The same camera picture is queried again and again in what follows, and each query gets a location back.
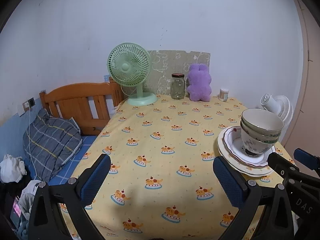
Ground green table fan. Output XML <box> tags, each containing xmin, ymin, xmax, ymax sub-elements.
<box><xmin>107</xmin><ymin>42</ymin><xmax>158</xmax><ymax>106</ymax></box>

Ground dark clothing pile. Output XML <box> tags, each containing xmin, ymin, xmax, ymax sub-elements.
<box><xmin>0</xmin><ymin>172</ymin><xmax>38</xmax><ymax>238</ymax></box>

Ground white standing fan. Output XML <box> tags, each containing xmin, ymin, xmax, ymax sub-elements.
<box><xmin>260</xmin><ymin>93</ymin><xmax>293</xmax><ymax>130</ymax></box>

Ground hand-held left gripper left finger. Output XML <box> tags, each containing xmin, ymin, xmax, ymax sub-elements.
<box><xmin>27</xmin><ymin>153</ymin><xmax>112</xmax><ymax>240</ymax></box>

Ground wall socket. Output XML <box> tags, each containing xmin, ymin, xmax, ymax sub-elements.
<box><xmin>22</xmin><ymin>98</ymin><xmax>35</xmax><ymax>110</ymax></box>

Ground yellow printed tablecloth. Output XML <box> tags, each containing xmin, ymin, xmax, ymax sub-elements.
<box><xmin>59</xmin><ymin>94</ymin><xmax>298</xmax><ymax>240</ymax></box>

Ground white crumpled cloth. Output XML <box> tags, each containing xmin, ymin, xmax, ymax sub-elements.
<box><xmin>0</xmin><ymin>154</ymin><xmax>27</xmax><ymax>183</ymax></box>

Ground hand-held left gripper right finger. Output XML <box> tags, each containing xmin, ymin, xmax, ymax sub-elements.
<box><xmin>212</xmin><ymin>156</ymin><xmax>293</xmax><ymax>240</ymax></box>

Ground thin white charging cable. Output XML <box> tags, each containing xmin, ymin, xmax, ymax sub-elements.
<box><xmin>27</xmin><ymin>106</ymin><xmax>43</xmax><ymax>180</ymax></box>

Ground patterned grey-green board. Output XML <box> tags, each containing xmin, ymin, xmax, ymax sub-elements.
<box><xmin>144</xmin><ymin>50</ymin><xmax>211</xmax><ymax>96</ymax></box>

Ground grey plaid pillow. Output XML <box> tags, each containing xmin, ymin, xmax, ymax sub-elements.
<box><xmin>23</xmin><ymin>109</ymin><xmax>83</xmax><ymax>182</ymax></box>

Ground phone with lit screen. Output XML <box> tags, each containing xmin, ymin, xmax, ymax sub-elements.
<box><xmin>10</xmin><ymin>196</ymin><xmax>22</xmax><ymax>228</ymax></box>

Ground glass jar with dark lid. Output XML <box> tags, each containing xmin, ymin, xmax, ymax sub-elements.
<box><xmin>171</xmin><ymin>73</ymin><xmax>185</xmax><ymax>100</ymax></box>

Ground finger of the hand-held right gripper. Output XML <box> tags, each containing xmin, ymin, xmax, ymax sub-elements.
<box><xmin>294</xmin><ymin>148</ymin><xmax>320</xmax><ymax>174</ymax></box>
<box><xmin>267</xmin><ymin>152</ymin><xmax>303</xmax><ymax>182</ymax></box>

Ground grey cloth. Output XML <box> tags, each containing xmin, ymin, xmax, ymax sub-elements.
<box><xmin>19</xmin><ymin>180</ymin><xmax>42</xmax><ymax>240</ymax></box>

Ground wooden bed headboard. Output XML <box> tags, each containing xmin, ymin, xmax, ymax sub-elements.
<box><xmin>39</xmin><ymin>77</ymin><xmax>124</xmax><ymax>137</ymax></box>

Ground purple plush toy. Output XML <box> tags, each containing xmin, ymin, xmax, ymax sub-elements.
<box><xmin>187</xmin><ymin>64</ymin><xmax>212</xmax><ymax>102</ymax></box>

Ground beige door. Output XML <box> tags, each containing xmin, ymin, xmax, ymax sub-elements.
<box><xmin>282</xmin><ymin>0</ymin><xmax>320</xmax><ymax>155</ymax></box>

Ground red-rimmed white plate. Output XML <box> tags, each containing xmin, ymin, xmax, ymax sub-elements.
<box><xmin>223</xmin><ymin>126</ymin><xmax>277</xmax><ymax>168</ymax></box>

